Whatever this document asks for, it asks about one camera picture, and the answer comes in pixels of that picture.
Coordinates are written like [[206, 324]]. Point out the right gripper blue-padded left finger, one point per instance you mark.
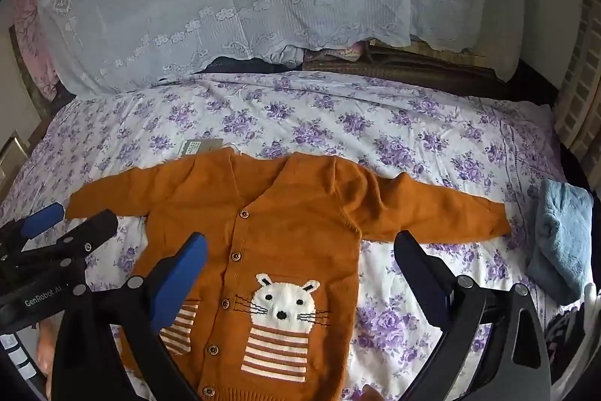
[[146, 305]]

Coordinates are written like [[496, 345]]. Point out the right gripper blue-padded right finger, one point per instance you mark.
[[453, 304]]

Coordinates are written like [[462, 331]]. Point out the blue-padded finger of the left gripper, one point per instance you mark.
[[15, 234], [77, 242]]

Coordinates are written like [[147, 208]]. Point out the orange knitted cat cardigan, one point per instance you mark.
[[271, 315]]

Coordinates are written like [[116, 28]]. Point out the person's left hand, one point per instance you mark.
[[48, 330]]

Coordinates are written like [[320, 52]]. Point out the folded light blue cloth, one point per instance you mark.
[[560, 252]]

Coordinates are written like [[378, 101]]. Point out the paper garment hang tag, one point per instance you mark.
[[192, 147]]

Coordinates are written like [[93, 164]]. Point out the pink floral curtain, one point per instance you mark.
[[34, 47]]

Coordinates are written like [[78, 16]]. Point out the dark woven bed mat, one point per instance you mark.
[[457, 73]]

